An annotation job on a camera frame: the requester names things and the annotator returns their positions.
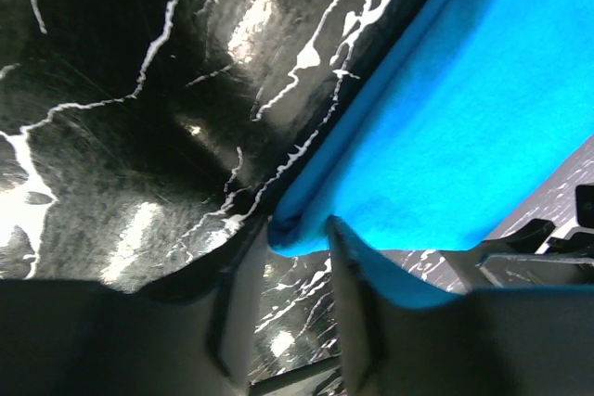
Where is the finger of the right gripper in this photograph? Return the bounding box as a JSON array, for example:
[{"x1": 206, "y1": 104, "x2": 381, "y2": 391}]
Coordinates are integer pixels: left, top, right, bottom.
[{"x1": 480, "y1": 254, "x2": 593, "y2": 287}]

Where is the blue t shirt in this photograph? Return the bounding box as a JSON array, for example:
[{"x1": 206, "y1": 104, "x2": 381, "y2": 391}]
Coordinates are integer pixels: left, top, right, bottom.
[{"x1": 267, "y1": 0, "x2": 594, "y2": 258}]

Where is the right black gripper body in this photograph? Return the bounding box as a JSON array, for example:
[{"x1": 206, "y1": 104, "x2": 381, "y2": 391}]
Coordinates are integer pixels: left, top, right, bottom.
[{"x1": 508, "y1": 185, "x2": 593, "y2": 254}]

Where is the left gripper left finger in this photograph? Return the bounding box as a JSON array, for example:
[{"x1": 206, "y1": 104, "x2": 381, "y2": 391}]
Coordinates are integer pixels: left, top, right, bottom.
[{"x1": 1, "y1": 217, "x2": 267, "y2": 395}]

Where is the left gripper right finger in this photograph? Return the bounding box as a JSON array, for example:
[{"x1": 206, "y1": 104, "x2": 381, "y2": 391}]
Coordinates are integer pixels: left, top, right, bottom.
[{"x1": 327, "y1": 216, "x2": 593, "y2": 395}]

